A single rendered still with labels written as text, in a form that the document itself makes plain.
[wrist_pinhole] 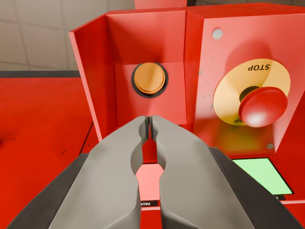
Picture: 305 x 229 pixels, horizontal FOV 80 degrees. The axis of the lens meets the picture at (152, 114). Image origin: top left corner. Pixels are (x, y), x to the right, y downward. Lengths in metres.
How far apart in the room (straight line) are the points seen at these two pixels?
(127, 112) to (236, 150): 0.14
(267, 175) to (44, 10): 1.00
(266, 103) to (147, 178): 0.14
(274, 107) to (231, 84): 0.04
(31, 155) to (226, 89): 0.49
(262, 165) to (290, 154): 0.35
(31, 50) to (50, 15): 0.20
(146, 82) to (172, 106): 0.04
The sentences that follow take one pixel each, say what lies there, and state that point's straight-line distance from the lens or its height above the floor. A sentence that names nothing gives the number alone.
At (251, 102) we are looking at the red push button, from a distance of 0.17.
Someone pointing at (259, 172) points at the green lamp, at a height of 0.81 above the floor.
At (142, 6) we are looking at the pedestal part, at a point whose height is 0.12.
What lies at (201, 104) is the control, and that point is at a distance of 0.19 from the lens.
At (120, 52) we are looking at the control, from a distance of 0.24.
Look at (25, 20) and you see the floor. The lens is 1.10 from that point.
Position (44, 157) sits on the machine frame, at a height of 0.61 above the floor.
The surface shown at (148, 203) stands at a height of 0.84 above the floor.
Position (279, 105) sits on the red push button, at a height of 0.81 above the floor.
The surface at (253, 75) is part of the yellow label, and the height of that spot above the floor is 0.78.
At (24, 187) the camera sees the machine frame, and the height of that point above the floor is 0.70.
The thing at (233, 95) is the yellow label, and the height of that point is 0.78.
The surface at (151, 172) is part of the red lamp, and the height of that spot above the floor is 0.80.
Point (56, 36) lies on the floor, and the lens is 1.05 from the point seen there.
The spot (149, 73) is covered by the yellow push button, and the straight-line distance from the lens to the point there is 0.23.
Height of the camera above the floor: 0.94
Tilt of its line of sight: 56 degrees down
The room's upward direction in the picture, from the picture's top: 178 degrees clockwise
